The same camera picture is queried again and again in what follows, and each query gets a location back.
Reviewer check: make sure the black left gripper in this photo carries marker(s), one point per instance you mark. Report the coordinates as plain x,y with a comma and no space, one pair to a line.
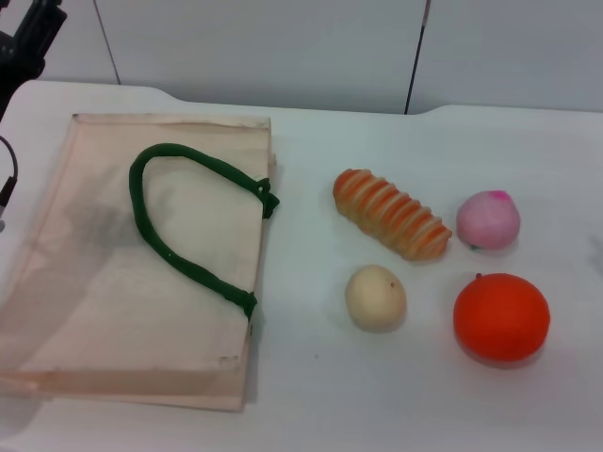
33,33

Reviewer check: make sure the orange striped bread loaf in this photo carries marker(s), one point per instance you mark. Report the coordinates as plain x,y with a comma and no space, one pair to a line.
391,214

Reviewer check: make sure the round beige egg yolk pastry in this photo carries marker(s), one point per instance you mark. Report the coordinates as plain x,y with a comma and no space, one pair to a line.
374,299

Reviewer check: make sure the pink peach bun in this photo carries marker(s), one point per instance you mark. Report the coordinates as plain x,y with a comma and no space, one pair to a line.
487,221

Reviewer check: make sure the round orange fruit toy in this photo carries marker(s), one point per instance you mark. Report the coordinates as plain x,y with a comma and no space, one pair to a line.
501,318

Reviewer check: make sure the thin black wall strip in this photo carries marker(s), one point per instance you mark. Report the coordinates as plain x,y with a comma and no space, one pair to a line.
417,61

